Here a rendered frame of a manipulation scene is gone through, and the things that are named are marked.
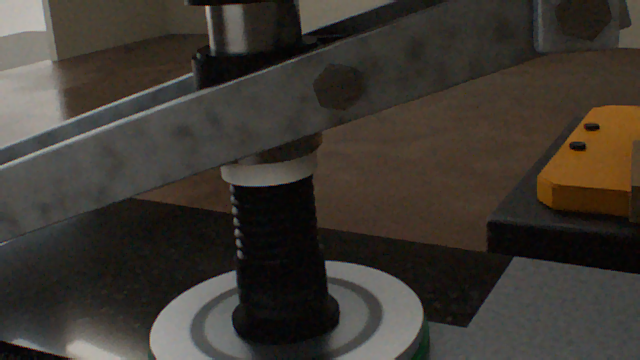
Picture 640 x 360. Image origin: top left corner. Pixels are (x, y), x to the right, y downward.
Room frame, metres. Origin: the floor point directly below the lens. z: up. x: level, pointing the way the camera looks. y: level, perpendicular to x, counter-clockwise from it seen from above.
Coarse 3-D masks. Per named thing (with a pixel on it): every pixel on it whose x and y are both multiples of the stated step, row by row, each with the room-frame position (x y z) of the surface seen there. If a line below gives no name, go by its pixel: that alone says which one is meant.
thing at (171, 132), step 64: (448, 0) 0.58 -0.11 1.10; (512, 0) 0.47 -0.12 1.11; (576, 0) 0.44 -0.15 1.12; (320, 64) 0.48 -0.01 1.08; (384, 64) 0.48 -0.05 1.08; (448, 64) 0.48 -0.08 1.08; (512, 64) 0.47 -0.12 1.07; (64, 128) 0.61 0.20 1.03; (128, 128) 0.49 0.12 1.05; (192, 128) 0.49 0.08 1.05; (256, 128) 0.49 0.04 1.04; (320, 128) 0.48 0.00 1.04; (0, 192) 0.50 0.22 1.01; (64, 192) 0.50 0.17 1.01; (128, 192) 0.49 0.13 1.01
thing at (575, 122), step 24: (576, 120) 1.51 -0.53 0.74; (552, 144) 1.37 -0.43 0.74; (528, 192) 1.13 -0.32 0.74; (504, 216) 1.04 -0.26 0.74; (528, 216) 1.03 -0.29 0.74; (552, 216) 1.03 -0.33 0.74; (576, 216) 1.02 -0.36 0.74; (600, 216) 1.01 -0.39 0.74; (504, 240) 1.03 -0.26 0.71; (528, 240) 1.01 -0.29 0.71; (552, 240) 0.99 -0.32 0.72; (576, 240) 0.97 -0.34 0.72; (600, 240) 0.96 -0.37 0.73; (624, 240) 0.94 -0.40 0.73; (576, 264) 0.97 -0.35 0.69; (600, 264) 0.96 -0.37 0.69; (624, 264) 0.94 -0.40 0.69
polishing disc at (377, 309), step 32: (224, 288) 0.61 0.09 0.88; (352, 288) 0.59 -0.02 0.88; (384, 288) 0.58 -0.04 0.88; (160, 320) 0.56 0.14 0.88; (192, 320) 0.55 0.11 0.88; (224, 320) 0.55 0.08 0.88; (352, 320) 0.53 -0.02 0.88; (384, 320) 0.53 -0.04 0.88; (416, 320) 0.52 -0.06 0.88; (160, 352) 0.51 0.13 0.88; (192, 352) 0.50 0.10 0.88; (224, 352) 0.50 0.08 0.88; (256, 352) 0.50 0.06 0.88; (288, 352) 0.49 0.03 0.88; (320, 352) 0.49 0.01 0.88; (352, 352) 0.49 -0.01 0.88; (384, 352) 0.48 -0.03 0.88; (416, 352) 0.50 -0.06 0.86
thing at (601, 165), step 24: (600, 120) 1.36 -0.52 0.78; (624, 120) 1.35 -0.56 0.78; (576, 144) 1.20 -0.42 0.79; (600, 144) 1.22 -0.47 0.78; (624, 144) 1.20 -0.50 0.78; (552, 168) 1.12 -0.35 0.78; (576, 168) 1.11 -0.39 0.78; (600, 168) 1.10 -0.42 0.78; (624, 168) 1.09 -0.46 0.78; (552, 192) 1.05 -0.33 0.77; (576, 192) 1.03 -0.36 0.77; (600, 192) 1.01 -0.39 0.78; (624, 192) 1.00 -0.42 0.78; (624, 216) 1.00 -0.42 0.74
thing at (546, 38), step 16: (544, 0) 0.45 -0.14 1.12; (608, 0) 0.45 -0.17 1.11; (544, 16) 0.45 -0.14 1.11; (544, 32) 0.45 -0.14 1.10; (608, 32) 0.45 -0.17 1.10; (544, 48) 0.45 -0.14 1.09; (560, 48) 0.45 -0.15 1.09; (576, 48) 0.45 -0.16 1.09; (592, 48) 0.45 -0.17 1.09; (608, 48) 0.45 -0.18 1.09
